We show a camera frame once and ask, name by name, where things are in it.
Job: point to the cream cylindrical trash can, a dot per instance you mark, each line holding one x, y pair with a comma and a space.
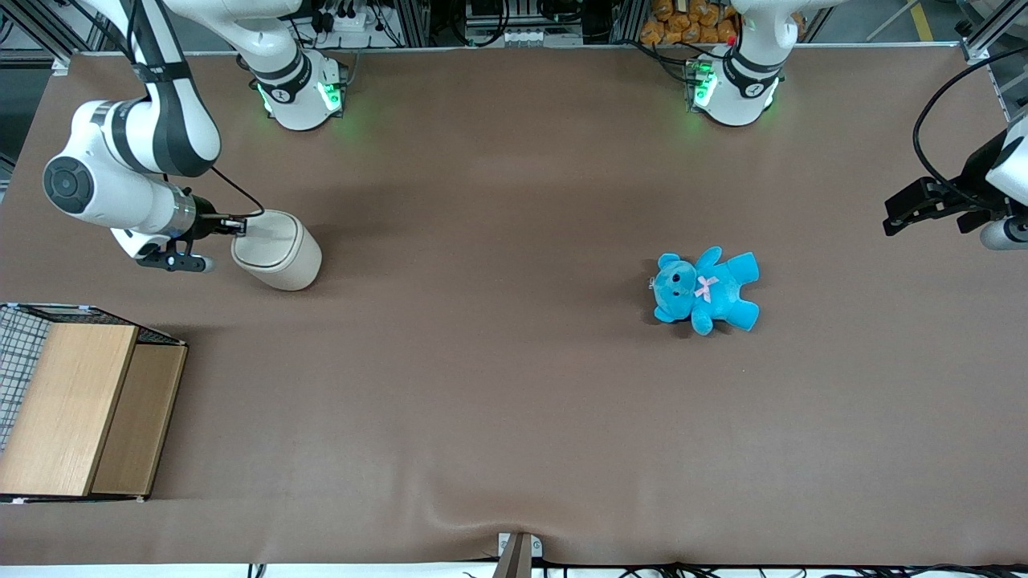
281, 253

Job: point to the orange plush toys pile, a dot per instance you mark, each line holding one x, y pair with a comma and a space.
691, 22

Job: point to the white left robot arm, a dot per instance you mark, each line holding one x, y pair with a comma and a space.
735, 96

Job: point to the white power strip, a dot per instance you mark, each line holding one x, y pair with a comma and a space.
349, 20

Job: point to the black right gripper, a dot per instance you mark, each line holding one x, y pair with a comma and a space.
205, 221

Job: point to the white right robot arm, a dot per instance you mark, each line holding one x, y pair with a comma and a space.
120, 136

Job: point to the blue teddy bear plush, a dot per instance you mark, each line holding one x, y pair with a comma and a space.
711, 291

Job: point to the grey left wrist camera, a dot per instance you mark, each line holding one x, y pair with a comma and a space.
1005, 234

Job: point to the aluminium camera post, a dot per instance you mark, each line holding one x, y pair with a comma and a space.
516, 555

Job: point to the brown table cover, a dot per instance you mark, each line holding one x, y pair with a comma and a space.
514, 385

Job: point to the aluminium frame profile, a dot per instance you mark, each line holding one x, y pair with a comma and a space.
40, 36
992, 32

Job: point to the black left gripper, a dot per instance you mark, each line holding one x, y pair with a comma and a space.
975, 174

